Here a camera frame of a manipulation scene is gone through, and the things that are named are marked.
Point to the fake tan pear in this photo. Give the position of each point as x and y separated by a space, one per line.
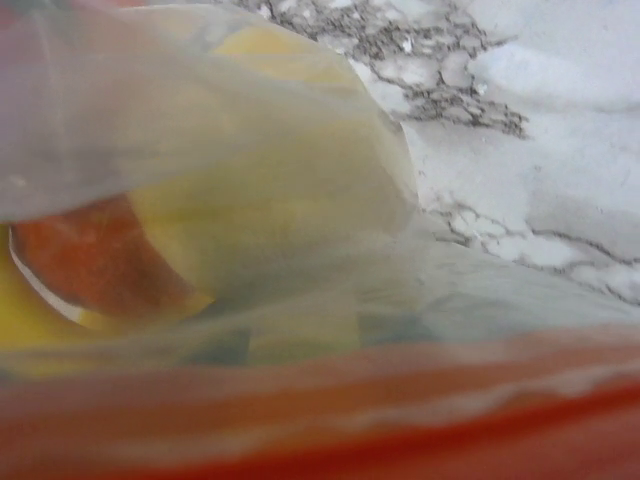
276 169

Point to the orange zip clear bag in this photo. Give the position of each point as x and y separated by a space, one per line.
439 364

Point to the fake orange tomato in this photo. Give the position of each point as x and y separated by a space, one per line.
95 265

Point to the fake yellow lemon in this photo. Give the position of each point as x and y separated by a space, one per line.
36 341

